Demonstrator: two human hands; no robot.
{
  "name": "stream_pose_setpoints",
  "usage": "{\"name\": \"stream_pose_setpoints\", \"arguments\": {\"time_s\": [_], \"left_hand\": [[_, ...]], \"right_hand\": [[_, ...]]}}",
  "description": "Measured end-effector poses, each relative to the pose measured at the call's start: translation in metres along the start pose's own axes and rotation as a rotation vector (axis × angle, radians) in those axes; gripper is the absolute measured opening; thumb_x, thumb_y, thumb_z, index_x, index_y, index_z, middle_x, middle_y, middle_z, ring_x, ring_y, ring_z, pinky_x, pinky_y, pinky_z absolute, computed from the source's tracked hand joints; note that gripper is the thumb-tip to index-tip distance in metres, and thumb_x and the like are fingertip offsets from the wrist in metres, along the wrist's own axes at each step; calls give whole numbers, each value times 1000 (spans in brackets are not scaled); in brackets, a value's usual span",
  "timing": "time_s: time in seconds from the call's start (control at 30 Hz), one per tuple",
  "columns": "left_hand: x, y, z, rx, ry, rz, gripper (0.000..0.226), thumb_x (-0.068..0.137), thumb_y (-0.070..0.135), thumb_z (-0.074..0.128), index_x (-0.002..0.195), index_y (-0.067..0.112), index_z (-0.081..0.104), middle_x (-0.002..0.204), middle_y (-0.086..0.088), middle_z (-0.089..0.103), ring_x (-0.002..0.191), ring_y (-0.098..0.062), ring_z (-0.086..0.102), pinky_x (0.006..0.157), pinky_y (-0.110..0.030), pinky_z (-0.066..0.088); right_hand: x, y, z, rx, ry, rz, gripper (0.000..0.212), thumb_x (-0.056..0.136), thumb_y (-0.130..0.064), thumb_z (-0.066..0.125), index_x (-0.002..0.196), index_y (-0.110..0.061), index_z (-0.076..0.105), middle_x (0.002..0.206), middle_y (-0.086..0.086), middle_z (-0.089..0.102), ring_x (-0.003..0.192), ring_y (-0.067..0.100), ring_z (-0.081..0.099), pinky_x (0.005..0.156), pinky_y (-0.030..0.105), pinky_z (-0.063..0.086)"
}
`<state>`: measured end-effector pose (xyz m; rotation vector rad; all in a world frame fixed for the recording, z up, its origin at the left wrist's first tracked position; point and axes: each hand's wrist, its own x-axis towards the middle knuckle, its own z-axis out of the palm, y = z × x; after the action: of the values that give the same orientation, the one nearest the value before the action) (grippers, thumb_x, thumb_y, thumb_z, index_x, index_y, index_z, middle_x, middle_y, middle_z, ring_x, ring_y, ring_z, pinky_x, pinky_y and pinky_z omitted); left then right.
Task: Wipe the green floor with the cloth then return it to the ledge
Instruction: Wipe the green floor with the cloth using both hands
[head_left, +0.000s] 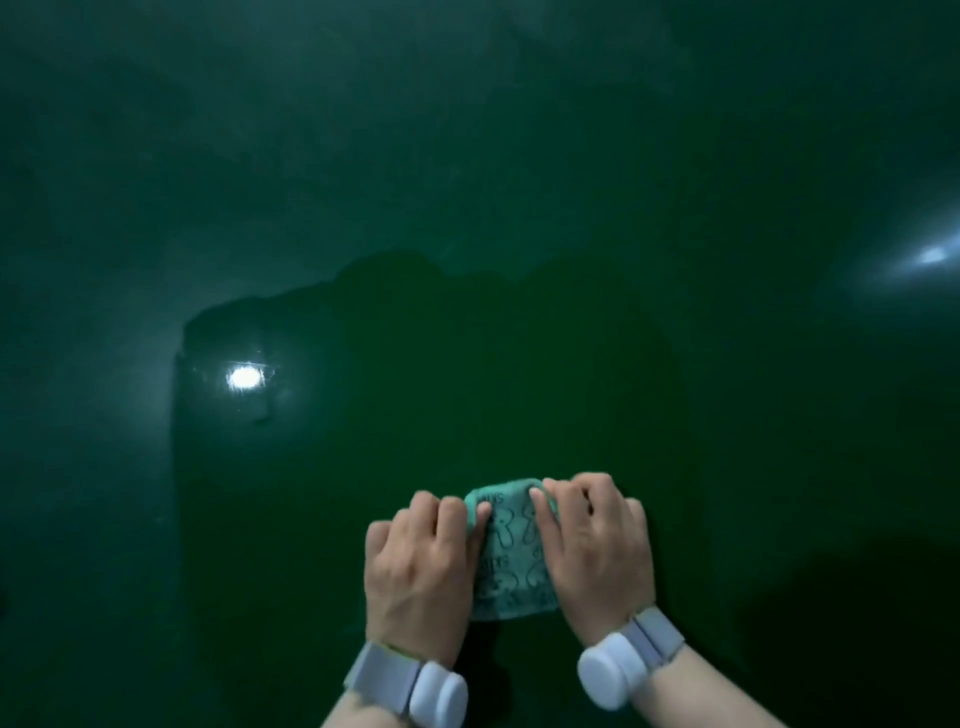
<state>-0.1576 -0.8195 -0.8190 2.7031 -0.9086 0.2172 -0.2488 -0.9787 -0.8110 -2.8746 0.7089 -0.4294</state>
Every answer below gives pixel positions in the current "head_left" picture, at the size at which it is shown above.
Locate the person's left little finger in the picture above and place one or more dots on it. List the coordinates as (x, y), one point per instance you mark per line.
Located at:
(376, 540)

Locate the person's left thumb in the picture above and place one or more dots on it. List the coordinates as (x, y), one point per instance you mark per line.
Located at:
(480, 529)

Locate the person's right thumb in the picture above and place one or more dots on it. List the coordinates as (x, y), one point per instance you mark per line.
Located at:
(546, 529)

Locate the person's right middle finger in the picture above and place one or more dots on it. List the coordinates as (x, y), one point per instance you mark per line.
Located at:
(604, 499)

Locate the person's right hand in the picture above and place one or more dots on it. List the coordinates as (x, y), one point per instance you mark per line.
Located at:
(600, 570)

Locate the person's left hand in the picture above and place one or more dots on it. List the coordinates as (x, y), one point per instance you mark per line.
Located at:
(416, 585)

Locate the green patterned cloth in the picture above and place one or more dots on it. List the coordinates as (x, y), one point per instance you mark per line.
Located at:
(514, 574)

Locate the white wrist tracker grey band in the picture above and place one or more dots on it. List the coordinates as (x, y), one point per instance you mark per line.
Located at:
(619, 664)
(390, 679)

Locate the person's left forearm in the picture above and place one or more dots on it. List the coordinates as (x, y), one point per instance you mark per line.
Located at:
(360, 716)

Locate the person's right forearm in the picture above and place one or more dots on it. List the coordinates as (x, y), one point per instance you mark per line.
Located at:
(697, 694)

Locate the person's left middle finger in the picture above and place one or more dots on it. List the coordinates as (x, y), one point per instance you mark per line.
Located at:
(424, 517)

